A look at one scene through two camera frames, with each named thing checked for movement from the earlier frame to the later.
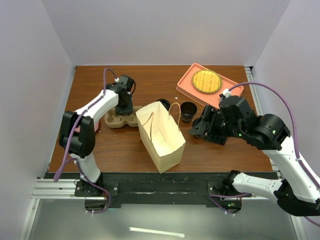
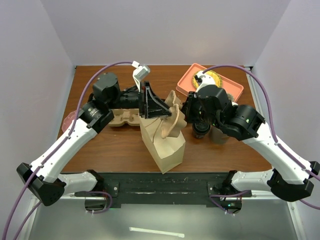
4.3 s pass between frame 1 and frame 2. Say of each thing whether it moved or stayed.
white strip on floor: stayed
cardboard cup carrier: stayed
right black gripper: moved
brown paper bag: moved
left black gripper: moved
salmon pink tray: stayed
